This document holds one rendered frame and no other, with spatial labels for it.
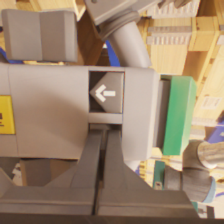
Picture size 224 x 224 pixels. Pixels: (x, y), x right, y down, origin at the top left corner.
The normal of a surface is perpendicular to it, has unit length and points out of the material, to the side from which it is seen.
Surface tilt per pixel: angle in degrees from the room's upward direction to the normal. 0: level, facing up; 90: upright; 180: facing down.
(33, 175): 57
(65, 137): 74
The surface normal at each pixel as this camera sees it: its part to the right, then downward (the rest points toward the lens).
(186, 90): 0.00, 0.25
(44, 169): 0.29, 0.25
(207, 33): -0.28, 0.20
